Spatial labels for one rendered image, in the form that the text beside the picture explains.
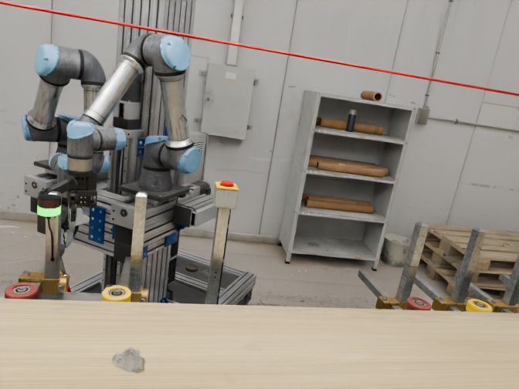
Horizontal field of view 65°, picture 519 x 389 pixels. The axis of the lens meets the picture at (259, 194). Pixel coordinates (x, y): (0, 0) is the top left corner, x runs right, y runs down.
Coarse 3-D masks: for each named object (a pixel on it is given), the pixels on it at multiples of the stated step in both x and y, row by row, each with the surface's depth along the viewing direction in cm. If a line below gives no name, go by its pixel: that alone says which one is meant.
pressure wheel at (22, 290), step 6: (24, 282) 115; (30, 282) 116; (12, 288) 112; (18, 288) 113; (24, 288) 112; (30, 288) 114; (36, 288) 114; (6, 294) 109; (12, 294) 109; (18, 294) 109; (24, 294) 110; (30, 294) 111; (36, 294) 113
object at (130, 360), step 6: (132, 348) 94; (114, 354) 93; (120, 354) 93; (126, 354) 94; (132, 354) 93; (138, 354) 94; (114, 360) 91; (120, 360) 91; (126, 360) 91; (132, 360) 90; (138, 360) 92; (144, 360) 93; (120, 366) 90; (126, 366) 90; (132, 366) 90; (138, 366) 90
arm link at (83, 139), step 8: (72, 128) 124; (80, 128) 124; (88, 128) 125; (72, 136) 125; (80, 136) 125; (88, 136) 126; (96, 136) 129; (72, 144) 125; (80, 144) 125; (88, 144) 127; (96, 144) 129; (72, 152) 126; (80, 152) 126; (88, 152) 128
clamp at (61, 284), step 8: (32, 272) 128; (40, 272) 129; (24, 280) 124; (32, 280) 125; (40, 280) 125; (48, 280) 126; (56, 280) 126; (64, 280) 128; (48, 288) 126; (56, 288) 127; (64, 288) 127
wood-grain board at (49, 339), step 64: (0, 320) 99; (64, 320) 103; (128, 320) 107; (192, 320) 111; (256, 320) 116; (320, 320) 121; (384, 320) 127; (448, 320) 133; (512, 320) 140; (0, 384) 81; (64, 384) 83; (128, 384) 86; (192, 384) 88; (256, 384) 91; (320, 384) 94; (384, 384) 98; (448, 384) 102; (512, 384) 106
